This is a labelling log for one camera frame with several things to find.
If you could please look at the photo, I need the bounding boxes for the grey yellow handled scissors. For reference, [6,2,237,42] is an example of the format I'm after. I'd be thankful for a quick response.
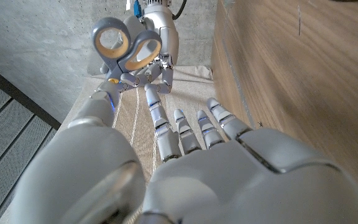
[91,16,163,85]

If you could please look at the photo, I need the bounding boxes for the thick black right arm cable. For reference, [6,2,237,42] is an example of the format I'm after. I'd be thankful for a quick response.
[172,0,188,20]

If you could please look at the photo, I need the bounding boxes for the beige striped curtain backdrop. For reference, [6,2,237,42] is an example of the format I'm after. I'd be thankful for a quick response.
[0,64,214,224]

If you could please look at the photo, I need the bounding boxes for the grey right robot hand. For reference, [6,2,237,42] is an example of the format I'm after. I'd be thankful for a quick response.
[99,0,180,95]

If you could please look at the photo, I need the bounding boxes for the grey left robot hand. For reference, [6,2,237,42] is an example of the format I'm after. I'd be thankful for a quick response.
[9,81,358,224]

